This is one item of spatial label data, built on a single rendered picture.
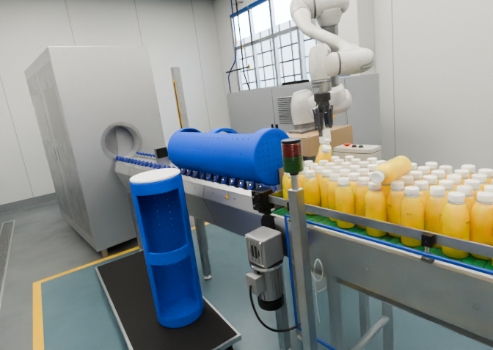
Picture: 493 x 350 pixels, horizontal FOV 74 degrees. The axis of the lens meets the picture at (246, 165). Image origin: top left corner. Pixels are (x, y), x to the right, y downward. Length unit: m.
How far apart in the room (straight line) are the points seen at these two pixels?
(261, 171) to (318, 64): 0.54
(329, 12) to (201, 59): 5.40
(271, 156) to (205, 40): 5.91
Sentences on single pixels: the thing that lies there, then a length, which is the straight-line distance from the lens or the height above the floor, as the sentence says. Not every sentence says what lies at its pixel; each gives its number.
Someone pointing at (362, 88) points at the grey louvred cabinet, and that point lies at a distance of 3.36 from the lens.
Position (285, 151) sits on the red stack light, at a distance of 0.99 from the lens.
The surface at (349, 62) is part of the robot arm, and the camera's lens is 1.55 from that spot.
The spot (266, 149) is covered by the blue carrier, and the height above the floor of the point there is 1.14.
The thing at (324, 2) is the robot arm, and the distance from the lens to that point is 2.00.
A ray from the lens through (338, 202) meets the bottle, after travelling 1.20.
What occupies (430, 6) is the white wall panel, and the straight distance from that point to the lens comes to 4.21.
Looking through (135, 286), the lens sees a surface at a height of 0.15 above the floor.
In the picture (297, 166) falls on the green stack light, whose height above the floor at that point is 1.18.
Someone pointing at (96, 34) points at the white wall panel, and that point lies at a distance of 6.67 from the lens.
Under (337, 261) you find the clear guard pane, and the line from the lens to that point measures 1.18.
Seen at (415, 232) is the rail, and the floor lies 0.97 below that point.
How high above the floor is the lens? 1.41
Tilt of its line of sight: 12 degrees down
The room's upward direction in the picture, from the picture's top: 7 degrees counter-clockwise
